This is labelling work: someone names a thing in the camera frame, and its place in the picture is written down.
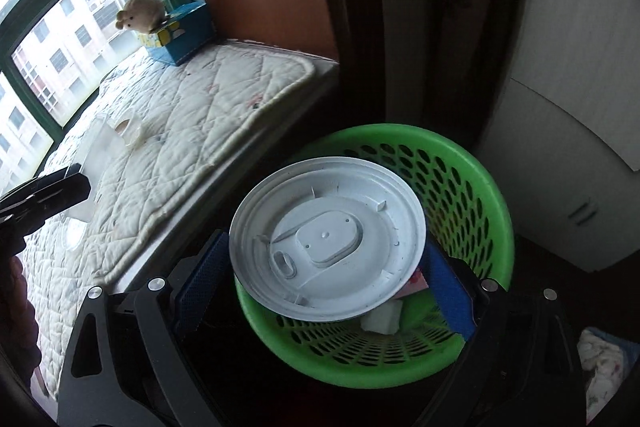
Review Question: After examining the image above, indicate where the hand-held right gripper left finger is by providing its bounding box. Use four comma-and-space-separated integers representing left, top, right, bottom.
57, 231, 234, 427

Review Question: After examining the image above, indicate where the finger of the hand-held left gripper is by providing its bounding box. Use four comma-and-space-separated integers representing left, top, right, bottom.
0, 164, 91, 228

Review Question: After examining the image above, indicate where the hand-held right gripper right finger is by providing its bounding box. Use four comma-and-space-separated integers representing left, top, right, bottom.
415, 244, 587, 427

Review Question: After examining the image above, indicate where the pink packet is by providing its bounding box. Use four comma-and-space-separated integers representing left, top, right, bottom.
400, 269, 431, 299

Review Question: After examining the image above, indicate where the white foam block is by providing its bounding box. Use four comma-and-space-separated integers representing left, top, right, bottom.
361, 299, 405, 334

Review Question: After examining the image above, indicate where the green plastic mesh basket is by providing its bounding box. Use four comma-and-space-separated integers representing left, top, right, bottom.
235, 123, 516, 383

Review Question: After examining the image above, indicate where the white plastic lid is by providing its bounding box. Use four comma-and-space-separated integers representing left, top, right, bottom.
229, 158, 427, 322

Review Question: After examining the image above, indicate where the person's left forearm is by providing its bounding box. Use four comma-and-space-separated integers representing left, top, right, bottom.
0, 252, 43, 388

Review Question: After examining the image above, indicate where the clear plastic packaging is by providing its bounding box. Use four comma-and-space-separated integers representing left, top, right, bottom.
82, 112, 146, 178

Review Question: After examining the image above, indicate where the floral cloth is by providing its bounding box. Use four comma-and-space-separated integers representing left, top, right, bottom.
577, 327, 626, 425

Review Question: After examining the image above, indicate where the white quilted mat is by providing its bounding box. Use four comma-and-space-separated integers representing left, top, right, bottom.
22, 39, 318, 400

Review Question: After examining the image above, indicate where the beige plush toy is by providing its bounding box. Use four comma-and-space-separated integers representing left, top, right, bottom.
116, 0, 167, 34

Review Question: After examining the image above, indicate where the blue patterned tissue box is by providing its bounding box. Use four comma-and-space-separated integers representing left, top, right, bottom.
137, 1, 216, 66

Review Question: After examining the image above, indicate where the white cabinet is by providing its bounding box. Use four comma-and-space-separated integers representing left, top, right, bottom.
475, 0, 640, 273

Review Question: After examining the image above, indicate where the dark brown curtain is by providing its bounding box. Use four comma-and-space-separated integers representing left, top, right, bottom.
305, 0, 531, 148

